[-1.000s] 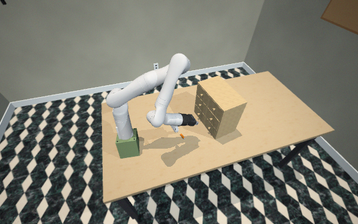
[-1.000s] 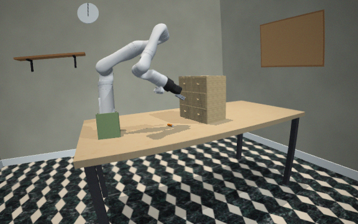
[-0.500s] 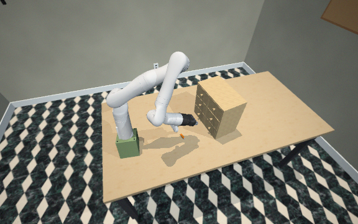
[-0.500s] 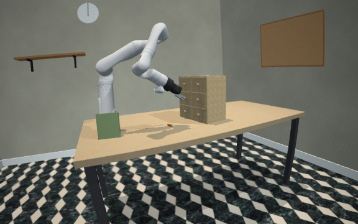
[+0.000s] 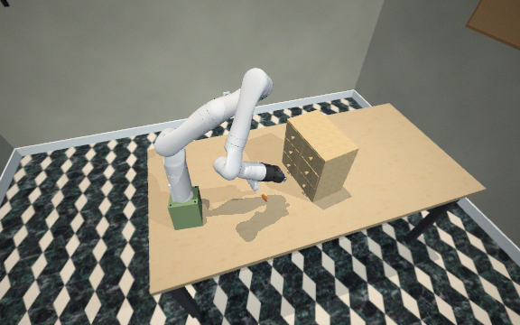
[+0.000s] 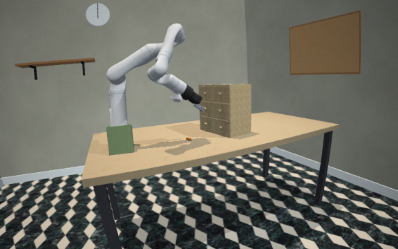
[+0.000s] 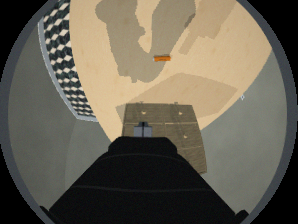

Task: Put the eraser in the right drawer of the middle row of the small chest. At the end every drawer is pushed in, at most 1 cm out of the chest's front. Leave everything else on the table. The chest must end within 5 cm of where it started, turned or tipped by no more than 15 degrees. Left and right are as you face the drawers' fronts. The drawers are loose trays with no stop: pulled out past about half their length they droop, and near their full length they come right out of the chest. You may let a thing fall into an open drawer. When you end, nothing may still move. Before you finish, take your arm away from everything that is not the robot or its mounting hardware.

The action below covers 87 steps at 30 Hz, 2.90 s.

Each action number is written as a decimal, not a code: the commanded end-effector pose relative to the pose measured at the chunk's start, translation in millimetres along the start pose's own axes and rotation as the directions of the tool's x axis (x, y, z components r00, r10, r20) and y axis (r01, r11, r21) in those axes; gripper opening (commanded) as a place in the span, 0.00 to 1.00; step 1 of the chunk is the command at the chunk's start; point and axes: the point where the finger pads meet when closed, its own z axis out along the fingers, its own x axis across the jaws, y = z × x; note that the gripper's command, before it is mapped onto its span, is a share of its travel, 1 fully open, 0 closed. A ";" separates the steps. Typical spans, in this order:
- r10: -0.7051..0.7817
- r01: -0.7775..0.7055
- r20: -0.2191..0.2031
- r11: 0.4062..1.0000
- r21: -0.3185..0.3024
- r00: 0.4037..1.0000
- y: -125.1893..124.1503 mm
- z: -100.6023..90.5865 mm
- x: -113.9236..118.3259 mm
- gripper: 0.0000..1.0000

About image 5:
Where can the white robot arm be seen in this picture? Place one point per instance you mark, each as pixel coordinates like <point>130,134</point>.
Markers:
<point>170,143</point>

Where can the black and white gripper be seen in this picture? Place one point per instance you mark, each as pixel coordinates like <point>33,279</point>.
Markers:
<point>266,172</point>

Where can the small wooden chest of drawers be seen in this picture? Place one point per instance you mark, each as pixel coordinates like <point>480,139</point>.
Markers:
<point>336,150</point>

